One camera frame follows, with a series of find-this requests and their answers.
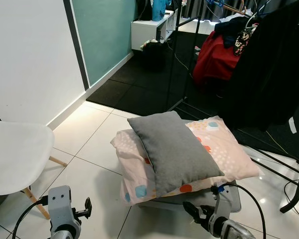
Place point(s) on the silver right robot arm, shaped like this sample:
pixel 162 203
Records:
pixel 236 231

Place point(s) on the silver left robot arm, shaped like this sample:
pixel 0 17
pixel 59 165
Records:
pixel 65 234

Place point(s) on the grey fabric pillow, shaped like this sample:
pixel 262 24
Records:
pixel 174 152

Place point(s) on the pink patterned pillow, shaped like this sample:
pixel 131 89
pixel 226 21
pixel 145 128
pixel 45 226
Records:
pixel 224 149

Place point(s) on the white chair wooden legs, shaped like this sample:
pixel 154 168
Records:
pixel 15 154

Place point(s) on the grey fabric ottoman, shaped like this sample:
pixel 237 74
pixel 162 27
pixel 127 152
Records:
pixel 169 202

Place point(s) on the white tag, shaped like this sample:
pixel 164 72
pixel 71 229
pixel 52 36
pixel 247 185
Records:
pixel 292 124

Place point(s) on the red garment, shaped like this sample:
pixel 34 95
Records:
pixel 214 62

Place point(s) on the black hanging garment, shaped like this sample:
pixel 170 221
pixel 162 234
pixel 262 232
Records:
pixel 269 74

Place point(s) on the black bag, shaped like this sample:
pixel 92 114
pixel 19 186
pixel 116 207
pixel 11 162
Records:
pixel 153 55

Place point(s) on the white shelf unit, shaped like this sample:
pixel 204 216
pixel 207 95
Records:
pixel 144 32

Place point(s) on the dark navy garment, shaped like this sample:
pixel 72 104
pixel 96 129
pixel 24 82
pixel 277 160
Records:
pixel 234 30

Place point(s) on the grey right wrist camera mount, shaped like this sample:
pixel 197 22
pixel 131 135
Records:
pixel 222 204

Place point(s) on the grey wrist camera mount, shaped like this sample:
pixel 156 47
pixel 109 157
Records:
pixel 60 204
pixel 222 204

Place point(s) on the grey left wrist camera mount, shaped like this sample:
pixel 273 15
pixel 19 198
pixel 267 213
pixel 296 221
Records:
pixel 60 204

